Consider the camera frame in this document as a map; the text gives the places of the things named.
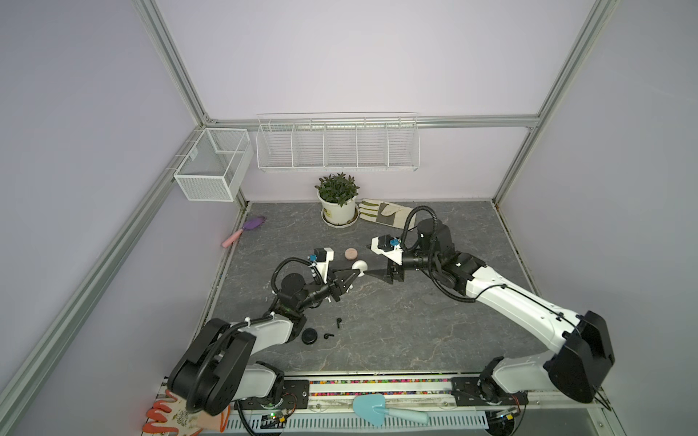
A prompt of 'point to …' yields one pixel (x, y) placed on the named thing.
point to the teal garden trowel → (372, 409)
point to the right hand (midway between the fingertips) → (368, 257)
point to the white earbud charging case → (361, 265)
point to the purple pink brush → (250, 224)
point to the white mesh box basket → (216, 164)
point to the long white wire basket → (338, 142)
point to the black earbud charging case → (309, 336)
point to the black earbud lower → (326, 335)
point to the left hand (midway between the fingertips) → (358, 274)
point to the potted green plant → (337, 195)
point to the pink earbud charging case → (350, 253)
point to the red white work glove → (171, 417)
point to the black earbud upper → (338, 321)
